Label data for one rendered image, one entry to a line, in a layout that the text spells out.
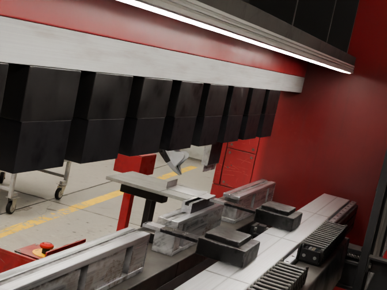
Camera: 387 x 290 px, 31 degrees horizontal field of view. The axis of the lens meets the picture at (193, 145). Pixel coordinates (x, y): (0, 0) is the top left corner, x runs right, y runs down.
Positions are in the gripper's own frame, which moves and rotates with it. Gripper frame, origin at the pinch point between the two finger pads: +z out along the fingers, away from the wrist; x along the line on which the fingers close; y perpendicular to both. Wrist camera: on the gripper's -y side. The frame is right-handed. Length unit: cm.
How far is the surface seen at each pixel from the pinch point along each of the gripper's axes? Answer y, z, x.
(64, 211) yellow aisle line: -213, -43, 278
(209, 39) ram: 36, -21, -34
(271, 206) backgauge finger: 23.3, 21.4, -4.9
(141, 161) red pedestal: -79, -30, 154
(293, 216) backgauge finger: 27.6, 26.6, -4.7
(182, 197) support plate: 2.1, 8.1, -9.1
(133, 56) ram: 32, -16, -73
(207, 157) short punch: 13.0, 1.2, -6.1
